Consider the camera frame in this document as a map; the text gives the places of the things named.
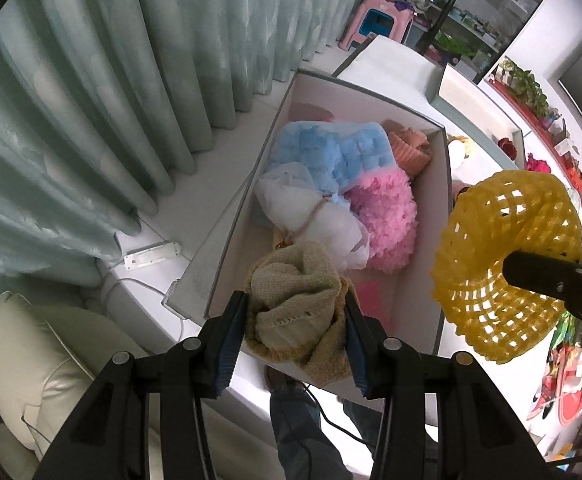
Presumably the cream leather sofa cushion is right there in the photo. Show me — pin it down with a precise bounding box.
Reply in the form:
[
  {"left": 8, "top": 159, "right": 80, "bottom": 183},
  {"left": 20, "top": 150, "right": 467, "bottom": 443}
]
[{"left": 0, "top": 292, "right": 146, "bottom": 460}]

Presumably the light pink fluffy pouf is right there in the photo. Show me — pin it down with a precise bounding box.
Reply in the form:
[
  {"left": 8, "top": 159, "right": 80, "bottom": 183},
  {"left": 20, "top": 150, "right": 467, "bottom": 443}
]
[{"left": 344, "top": 166, "right": 418, "bottom": 274}]

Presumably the large pink foam sponge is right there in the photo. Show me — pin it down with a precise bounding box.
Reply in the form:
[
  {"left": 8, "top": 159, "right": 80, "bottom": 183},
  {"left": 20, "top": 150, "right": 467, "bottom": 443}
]
[{"left": 289, "top": 102, "right": 335, "bottom": 122}]

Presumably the yellow foam fruit net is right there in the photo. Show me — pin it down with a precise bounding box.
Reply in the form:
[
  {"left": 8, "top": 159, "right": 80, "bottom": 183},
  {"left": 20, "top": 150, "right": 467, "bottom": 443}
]
[{"left": 431, "top": 170, "right": 582, "bottom": 364}]

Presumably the deep grey storage box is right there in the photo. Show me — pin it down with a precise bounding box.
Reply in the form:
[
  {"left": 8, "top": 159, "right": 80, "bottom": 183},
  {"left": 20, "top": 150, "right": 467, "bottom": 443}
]
[{"left": 164, "top": 69, "right": 455, "bottom": 413}]

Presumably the green potted plant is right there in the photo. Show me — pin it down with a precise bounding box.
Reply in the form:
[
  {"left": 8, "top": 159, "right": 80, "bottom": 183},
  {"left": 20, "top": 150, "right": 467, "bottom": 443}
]
[{"left": 496, "top": 58, "right": 550, "bottom": 119}]

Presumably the blue foam grid sheet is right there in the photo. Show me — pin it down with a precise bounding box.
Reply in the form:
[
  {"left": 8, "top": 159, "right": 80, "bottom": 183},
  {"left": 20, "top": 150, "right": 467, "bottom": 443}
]
[{"left": 265, "top": 120, "right": 397, "bottom": 209}]

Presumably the shallow grey tray lid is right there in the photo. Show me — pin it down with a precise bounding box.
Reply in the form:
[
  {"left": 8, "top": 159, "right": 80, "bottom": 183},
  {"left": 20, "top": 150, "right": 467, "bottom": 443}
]
[{"left": 428, "top": 65, "right": 525, "bottom": 169}]

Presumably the pink plastic stool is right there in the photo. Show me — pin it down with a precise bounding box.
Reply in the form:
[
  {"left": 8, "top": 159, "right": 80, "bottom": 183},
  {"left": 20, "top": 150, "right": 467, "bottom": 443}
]
[{"left": 338, "top": 0, "right": 414, "bottom": 51}]

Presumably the magenta fluffy yarn ball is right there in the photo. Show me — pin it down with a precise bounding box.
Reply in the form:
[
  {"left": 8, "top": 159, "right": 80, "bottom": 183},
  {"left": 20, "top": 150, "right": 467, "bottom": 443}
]
[{"left": 524, "top": 153, "right": 551, "bottom": 174}]

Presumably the tan knitted cloth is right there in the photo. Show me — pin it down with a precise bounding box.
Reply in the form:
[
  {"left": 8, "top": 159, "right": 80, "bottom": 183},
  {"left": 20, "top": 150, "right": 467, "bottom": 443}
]
[{"left": 245, "top": 242, "right": 355, "bottom": 387}]

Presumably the white drawstring fabric bag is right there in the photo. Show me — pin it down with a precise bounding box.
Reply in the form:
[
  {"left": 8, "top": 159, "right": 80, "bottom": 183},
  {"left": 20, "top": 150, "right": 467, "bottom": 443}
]
[{"left": 254, "top": 162, "right": 370, "bottom": 272}]

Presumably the small pink sponge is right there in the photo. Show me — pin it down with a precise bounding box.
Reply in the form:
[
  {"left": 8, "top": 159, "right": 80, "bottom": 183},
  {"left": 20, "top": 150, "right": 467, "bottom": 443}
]
[{"left": 355, "top": 280, "right": 395, "bottom": 330}]

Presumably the red fabric rose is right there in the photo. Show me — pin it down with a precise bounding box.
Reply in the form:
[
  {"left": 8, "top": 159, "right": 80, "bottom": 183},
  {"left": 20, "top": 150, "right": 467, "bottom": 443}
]
[{"left": 497, "top": 138, "right": 518, "bottom": 160}]

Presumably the white power strip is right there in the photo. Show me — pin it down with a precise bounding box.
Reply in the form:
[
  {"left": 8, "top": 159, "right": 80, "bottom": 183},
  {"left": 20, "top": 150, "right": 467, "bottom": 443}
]
[{"left": 123, "top": 242, "right": 181, "bottom": 271}]

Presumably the pile of snack packages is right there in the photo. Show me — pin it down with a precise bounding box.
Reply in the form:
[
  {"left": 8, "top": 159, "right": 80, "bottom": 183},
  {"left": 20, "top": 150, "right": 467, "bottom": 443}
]
[{"left": 525, "top": 309, "right": 582, "bottom": 428}]

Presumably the salmon pink knitted cloth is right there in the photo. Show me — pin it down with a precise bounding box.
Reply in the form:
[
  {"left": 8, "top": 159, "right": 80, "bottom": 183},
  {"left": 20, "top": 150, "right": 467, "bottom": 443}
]
[{"left": 388, "top": 128, "right": 433, "bottom": 179}]

